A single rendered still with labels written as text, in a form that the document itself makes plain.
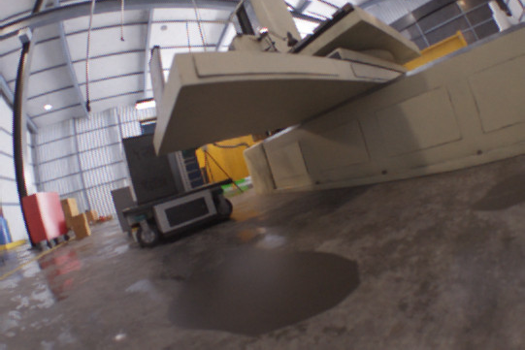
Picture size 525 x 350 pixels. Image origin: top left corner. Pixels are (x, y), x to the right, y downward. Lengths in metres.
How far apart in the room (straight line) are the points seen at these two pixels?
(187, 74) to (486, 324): 0.82
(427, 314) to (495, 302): 0.14
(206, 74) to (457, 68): 1.20
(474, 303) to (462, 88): 1.06
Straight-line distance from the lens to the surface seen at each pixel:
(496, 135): 1.34
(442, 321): 0.46
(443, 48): 3.76
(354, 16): 1.14
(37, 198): 4.36
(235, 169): 5.02
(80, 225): 4.54
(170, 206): 1.63
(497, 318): 0.47
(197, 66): 0.59
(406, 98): 1.37
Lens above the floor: 0.36
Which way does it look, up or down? 3 degrees up
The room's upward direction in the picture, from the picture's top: 17 degrees counter-clockwise
